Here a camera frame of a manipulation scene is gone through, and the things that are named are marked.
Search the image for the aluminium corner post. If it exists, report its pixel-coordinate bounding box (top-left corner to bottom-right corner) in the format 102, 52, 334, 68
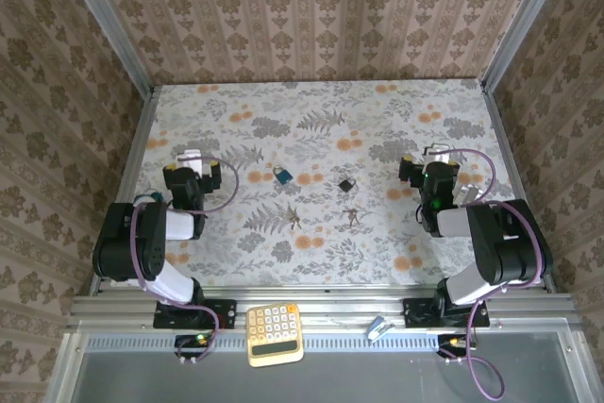
478, 0, 576, 92
50, 0, 158, 98

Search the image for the aluminium table side rail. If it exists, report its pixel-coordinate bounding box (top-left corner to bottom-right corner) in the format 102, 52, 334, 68
479, 81, 559, 294
88, 86, 158, 296

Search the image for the grey slotted cable duct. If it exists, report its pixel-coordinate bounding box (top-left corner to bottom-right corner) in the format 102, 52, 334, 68
83, 333, 445, 353

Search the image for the key bunch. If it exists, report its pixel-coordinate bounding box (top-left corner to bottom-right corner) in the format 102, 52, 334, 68
284, 203, 304, 233
341, 207, 363, 230

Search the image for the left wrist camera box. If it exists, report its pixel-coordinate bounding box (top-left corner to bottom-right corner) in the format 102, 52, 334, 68
176, 148, 211, 178

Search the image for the silver metal clamp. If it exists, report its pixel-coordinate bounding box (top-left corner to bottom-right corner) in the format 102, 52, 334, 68
454, 182, 486, 205

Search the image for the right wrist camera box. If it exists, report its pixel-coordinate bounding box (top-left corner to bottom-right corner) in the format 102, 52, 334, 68
423, 142, 453, 164

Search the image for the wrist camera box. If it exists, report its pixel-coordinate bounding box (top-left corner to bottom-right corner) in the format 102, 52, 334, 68
176, 148, 211, 178
423, 142, 453, 164

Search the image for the beige calculator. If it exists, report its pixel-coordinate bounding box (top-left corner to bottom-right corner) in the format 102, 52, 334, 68
244, 302, 306, 369

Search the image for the aluminium mounting rail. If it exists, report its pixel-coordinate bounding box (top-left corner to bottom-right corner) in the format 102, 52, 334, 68
64, 285, 582, 334

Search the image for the blue white stapler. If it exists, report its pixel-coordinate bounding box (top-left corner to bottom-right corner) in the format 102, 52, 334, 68
366, 314, 395, 343

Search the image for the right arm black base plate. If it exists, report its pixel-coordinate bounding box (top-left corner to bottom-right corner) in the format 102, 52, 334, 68
402, 295, 492, 329

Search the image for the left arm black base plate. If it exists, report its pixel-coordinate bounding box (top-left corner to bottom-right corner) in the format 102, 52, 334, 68
152, 297, 238, 330

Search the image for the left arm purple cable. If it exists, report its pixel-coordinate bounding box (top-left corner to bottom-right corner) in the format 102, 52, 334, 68
128, 152, 241, 366

